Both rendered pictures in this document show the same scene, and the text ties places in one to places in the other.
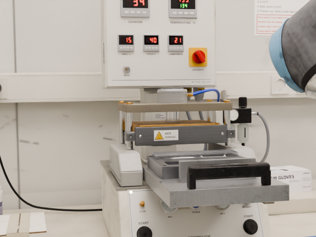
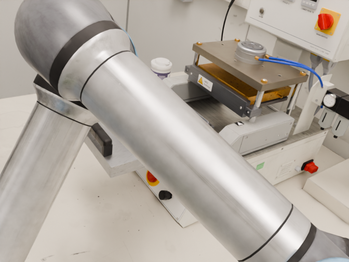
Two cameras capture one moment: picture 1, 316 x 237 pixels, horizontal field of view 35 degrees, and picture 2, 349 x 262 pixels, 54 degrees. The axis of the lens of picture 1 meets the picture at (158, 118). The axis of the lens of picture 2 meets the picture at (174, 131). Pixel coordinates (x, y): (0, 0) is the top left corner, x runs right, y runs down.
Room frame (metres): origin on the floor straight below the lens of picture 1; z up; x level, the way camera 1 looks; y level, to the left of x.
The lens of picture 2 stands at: (0.72, -0.75, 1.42)
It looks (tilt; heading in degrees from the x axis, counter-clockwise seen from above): 33 degrees down; 61
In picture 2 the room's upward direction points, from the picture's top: 10 degrees clockwise
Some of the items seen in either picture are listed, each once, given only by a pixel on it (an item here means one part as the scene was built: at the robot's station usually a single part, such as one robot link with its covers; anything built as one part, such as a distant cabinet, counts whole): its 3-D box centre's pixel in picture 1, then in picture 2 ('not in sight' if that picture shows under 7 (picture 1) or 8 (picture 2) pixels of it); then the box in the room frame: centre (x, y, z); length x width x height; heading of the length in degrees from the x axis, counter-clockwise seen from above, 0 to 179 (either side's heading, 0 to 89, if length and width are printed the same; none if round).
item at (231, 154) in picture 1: (194, 157); not in sight; (1.09, -0.08, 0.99); 0.18 x 0.06 x 0.02; 101
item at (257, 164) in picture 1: (229, 175); (93, 129); (0.87, -0.12, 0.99); 0.15 x 0.02 x 0.04; 101
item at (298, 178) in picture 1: (273, 179); not in sight; (1.68, -0.39, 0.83); 0.23 x 0.12 x 0.07; 111
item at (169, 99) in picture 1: (177, 112); (259, 68); (1.34, -0.05, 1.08); 0.31 x 0.24 x 0.13; 101
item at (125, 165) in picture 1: (124, 163); (189, 87); (1.21, 0.08, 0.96); 0.25 x 0.05 x 0.07; 11
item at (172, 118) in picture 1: (175, 119); (246, 74); (1.30, -0.05, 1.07); 0.22 x 0.17 x 0.10; 101
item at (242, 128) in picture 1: (235, 122); (336, 109); (1.47, -0.23, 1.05); 0.15 x 0.05 x 0.15; 101
